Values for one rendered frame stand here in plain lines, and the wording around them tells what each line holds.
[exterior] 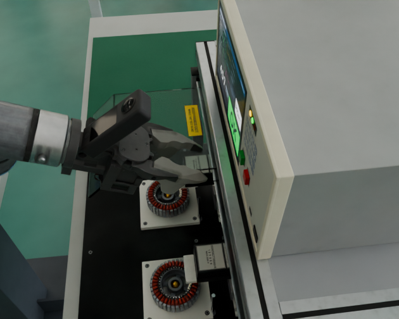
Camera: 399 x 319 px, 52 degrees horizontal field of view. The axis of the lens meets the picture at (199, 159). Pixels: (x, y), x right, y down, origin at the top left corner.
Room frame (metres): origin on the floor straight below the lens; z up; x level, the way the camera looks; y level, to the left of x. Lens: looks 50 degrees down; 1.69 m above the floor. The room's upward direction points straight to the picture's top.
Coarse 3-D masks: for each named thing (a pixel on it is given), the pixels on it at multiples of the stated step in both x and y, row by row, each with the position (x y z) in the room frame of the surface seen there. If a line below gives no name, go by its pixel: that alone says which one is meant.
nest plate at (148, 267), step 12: (144, 264) 0.43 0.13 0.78; (156, 264) 0.43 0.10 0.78; (144, 276) 0.40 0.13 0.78; (144, 288) 0.37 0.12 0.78; (204, 288) 0.37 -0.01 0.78; (144, 300) 0.35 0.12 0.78; (204, 300) 0.35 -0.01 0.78; (144, 312) 0.32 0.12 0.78; (156, 312) 0.32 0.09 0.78; (168, 312) 0.32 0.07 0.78; (180, 312) 0.32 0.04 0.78; (192, 312) 0.32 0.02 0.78; (204, 312) 0.32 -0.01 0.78
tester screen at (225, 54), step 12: (228, 36) 0.60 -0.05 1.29; (228, 48) 0.60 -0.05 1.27; (228, 60) 0.59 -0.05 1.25; (228, 72) 0.58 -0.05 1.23; (228, 84) 0.58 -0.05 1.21; (240, 84) 0.49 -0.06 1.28; (228, 96) 0.57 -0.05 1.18; (240, 96) 0.48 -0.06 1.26; (240, 108) 0.47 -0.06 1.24; (240, 132) 0.46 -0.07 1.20
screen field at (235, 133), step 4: (228, 108) 0.56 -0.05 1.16; (228, 112) 0.56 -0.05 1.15; (232, 112) 0.52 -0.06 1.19; (228, 116) 0.56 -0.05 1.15; (232, 116) 0.52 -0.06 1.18; (232, 120) 0.52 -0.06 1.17; (232, 124) 0.51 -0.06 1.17; (232, 128) 0.51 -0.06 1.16; (236, 128) 0.48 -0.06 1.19; (232, 132) 0.51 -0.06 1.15; (236, 132) 0.48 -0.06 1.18; (232, 136) 0.51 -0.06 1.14; (236, 136) 0.48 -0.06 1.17; (236, 140) 0.48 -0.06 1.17; (236, 144) 0.47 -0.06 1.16; (236, 148) 0.47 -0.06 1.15; (236, 152) 0.47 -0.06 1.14
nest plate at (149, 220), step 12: (144, 180) 0.68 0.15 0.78; (144, 192) 0.64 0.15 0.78; (192, 192) 0.64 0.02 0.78; (144, 204) 0.60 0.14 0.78; (192, 204) 0.60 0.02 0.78; (144, 216) 0.56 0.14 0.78; (156, 216) 0.56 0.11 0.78; (180, 216) 0.56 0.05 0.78; (192, 216) 0.56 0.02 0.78; (144, 228) 0.53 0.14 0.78
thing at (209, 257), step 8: (200, 248) 0.40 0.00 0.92; (208, 248) 0.40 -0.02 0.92; (216, 248) 0.40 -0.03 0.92; (184, 256) 0.40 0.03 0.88; (192, 256) 0.40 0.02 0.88; (200, 256) 0.38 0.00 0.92; (208, 256) 0.38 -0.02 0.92; (216, 256) 0.38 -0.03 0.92; (224, 256) 0.38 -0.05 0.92; (184, 264) 0.38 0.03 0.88; (192, 264) 0.38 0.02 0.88; (200, 264) 0.37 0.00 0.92; (208, 264) 0.37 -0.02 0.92; (216, 264) 0.37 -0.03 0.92; (224, 264) 0.37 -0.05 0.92; (192, 272) 0.37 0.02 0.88; (200, 272) 0.35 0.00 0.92; (208, 272) 0.35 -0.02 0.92; (216, 272) 0.35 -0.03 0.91; (224, 272) 0.35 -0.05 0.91; (192, 280) 0.35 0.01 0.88; (200, 280) 0.34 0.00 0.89; (208, 280) 0.35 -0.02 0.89; (216, 280) 0.35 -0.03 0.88
